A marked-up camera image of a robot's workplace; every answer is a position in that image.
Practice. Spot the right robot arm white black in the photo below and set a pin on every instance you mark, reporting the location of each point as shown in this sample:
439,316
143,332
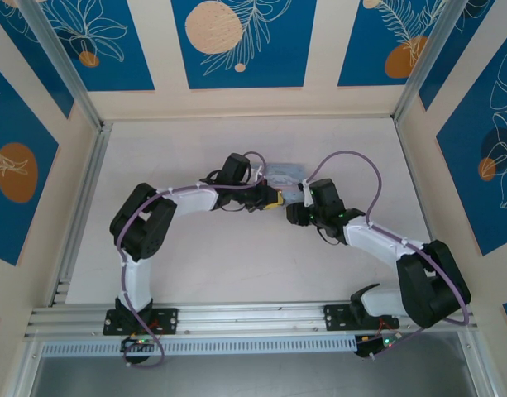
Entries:
373,242

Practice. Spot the aluminium table side rail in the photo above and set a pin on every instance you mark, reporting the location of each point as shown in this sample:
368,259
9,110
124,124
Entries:
415,178
87,186

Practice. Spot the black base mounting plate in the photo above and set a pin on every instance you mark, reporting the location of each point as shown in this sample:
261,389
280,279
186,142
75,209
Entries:
170,320
336,318

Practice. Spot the aluminium front frame bar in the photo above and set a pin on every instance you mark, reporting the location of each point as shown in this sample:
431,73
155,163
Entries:
27,372
478,364

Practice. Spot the controller circuit board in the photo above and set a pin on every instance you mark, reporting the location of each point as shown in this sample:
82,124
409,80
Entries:
137,341
381,343

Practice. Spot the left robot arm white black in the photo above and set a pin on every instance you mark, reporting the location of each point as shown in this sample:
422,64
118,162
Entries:
191,200

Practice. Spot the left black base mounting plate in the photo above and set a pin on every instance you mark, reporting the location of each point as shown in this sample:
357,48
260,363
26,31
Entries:
170,320

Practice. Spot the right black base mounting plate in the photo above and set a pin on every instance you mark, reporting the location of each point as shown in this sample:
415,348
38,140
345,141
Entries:
336,318

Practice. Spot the right controller circuit board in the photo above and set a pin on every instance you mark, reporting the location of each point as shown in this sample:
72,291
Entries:
381,343

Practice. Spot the aluminium frame corner post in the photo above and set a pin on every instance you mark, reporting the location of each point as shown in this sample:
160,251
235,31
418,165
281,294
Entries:
428,62
63,62

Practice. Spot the aluminium base rail beam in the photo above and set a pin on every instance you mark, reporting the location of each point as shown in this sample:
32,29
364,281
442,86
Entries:
253,318

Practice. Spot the pale blue cartoon tin box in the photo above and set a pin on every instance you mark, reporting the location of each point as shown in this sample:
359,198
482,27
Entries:
284,173

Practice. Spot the left controller circuit board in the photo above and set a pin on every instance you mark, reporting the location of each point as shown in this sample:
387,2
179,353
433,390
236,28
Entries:
137,341

